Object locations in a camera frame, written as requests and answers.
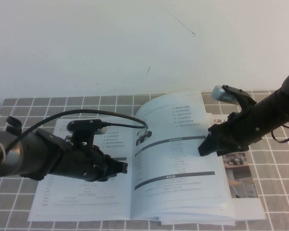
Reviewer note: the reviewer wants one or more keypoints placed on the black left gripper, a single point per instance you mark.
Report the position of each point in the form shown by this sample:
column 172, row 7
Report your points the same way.
column 74, row 163

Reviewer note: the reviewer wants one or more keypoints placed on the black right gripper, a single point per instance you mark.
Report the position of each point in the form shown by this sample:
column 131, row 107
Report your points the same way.
column 238, row 134

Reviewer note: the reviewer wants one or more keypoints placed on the white catalogue book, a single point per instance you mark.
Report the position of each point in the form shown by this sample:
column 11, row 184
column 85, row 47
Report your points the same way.
column 86, row 199

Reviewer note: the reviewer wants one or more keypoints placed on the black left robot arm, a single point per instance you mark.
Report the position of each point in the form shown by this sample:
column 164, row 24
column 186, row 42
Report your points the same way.
column 26, row 154

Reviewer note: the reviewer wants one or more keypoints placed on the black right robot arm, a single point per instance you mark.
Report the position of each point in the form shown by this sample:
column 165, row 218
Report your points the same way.
column 277, row 108

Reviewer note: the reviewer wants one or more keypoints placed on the booklet with room photo cover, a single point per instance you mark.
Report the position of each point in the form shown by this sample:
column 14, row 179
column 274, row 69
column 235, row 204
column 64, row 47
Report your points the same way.
column 245, row 207

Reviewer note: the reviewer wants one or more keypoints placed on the plain white booklet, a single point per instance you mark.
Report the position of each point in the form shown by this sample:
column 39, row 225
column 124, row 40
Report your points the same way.
column 195, row 222

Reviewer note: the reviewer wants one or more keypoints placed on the grey white checked tablecloth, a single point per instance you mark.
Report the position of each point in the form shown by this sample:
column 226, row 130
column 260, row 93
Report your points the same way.
column 14, row 204

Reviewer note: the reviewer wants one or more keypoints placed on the black left camera mount bracket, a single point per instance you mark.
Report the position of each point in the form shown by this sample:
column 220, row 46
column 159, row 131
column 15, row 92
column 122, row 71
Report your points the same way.
column 83, row 137

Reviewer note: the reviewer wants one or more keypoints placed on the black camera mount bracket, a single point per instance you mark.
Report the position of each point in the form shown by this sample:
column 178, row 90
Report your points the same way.
column 245, row 103
column 83, row 137

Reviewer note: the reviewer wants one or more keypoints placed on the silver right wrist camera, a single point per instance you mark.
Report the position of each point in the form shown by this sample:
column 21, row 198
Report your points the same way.
column 220, row 93

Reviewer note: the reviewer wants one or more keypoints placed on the black right camera mount bracket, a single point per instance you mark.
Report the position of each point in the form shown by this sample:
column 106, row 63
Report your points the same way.
column 245, row 103

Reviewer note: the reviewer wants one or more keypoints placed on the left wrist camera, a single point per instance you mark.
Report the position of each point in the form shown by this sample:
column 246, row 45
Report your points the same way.
column 84, row 123

